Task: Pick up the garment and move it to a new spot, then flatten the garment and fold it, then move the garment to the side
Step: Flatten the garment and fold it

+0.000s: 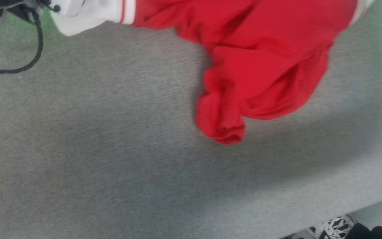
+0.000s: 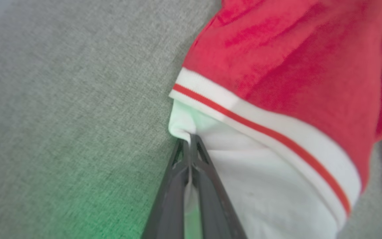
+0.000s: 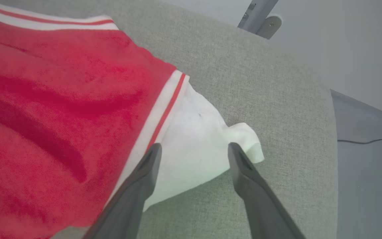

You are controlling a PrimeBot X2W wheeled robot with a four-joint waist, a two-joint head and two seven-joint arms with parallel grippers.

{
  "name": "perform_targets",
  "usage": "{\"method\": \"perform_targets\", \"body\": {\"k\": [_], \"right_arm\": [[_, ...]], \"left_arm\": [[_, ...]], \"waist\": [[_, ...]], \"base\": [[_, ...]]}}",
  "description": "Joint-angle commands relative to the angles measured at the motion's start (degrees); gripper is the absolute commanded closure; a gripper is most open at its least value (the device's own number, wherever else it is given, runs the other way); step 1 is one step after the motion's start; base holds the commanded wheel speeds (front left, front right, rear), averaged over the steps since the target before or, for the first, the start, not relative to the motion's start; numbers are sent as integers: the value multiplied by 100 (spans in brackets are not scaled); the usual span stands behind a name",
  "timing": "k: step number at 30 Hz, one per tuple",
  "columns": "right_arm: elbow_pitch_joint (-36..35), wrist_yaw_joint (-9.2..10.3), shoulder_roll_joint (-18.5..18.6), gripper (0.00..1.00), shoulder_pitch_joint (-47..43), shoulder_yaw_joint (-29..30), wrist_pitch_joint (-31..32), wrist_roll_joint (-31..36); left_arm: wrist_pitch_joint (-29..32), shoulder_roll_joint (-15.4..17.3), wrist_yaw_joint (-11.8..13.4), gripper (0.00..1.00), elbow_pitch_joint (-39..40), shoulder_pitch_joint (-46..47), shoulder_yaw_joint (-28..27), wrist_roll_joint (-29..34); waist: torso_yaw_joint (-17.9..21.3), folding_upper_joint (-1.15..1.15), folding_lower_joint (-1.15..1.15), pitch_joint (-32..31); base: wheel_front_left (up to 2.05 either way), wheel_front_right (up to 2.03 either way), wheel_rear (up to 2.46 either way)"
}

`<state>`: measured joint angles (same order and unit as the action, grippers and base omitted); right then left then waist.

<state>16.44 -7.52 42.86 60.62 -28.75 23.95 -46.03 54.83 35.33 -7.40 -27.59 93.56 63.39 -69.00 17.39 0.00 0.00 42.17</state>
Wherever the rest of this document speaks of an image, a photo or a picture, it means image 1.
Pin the grey fabric sofa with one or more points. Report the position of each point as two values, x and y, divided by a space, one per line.
111 149

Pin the black white patterned shoe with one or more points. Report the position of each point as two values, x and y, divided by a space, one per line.
337 227

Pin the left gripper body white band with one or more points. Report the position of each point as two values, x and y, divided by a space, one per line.
68 6

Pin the red white basketball jersey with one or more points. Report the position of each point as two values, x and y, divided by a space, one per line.
260 56

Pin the black trouser leg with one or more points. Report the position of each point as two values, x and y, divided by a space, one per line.
373 233

